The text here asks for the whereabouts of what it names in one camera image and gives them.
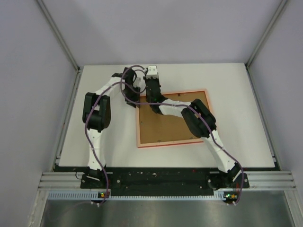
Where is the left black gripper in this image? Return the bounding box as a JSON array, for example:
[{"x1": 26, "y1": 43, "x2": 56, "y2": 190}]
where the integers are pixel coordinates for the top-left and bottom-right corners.
[{"x1": 122, "y1": 86, "x2": 140, "y2": 108}]

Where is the red picture frame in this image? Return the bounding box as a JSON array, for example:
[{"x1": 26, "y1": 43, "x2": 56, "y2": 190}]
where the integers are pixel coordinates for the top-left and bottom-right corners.
[{"x1": 136, "y1": 89, "x2": 213, "y2": 148}]

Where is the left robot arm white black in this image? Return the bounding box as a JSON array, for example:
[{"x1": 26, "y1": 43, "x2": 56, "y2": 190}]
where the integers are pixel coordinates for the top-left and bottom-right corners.
[{"x1": 82, "y1": 68, "x2": 141, "y2": 188}]

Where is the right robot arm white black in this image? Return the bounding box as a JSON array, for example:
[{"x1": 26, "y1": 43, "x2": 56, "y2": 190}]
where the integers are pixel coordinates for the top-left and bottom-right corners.
[{"x1": 143, "y1": 76, "x2": 244, "y2": 187}]

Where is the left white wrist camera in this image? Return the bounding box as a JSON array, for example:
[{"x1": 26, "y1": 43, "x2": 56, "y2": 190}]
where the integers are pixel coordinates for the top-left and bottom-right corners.
[{"x1": 133, "y1": 77, "x2": 141, "y2": 87}]

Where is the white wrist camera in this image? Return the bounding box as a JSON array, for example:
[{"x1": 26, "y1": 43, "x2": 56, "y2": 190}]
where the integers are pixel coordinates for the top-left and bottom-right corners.
[
  {"x1": 133, "y1": 77, "x2": 141, "y2": 87},
  {"x1": 144, "y1": 65, "x2": 159, "y2": 79}
]

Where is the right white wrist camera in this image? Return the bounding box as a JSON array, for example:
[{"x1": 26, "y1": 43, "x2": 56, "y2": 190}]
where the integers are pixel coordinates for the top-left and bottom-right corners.
[{"x1": 144, "y1": 65, "x2": 159, "y2": 79}]

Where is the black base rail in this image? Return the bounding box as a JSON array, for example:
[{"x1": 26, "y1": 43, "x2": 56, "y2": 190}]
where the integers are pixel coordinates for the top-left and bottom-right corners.
[{"x1": 53, "y1": 166, "x2": 249, "y2": 196}]

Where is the right corner aluminium post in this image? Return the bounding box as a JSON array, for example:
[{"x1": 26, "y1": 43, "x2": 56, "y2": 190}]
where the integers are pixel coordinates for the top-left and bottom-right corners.
[{"x1": 245, "y1": 0, "x2": 291, "y2": 68}]

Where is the corner aluminium post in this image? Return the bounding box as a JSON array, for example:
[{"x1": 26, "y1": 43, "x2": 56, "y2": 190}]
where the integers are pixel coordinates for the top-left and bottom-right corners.
[
  {"x1": 245, "y1": 0, "x2": 291, "y2": 68},
  {"x1": 35, "y1": 0, "x2": 80, "y2": 72}
]

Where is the left corner aluminium post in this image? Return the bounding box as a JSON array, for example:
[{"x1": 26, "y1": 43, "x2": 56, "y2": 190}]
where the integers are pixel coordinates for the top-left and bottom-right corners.
[{"x1": 35, "y1": 0, "x2": 80, "y2": 72}]

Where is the grey slotted cable duct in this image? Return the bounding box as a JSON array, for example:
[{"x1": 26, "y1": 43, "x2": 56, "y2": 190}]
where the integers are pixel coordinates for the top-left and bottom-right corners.
[{"x1": 47, "y1": 191, "x2": 237, "y2": 202}]

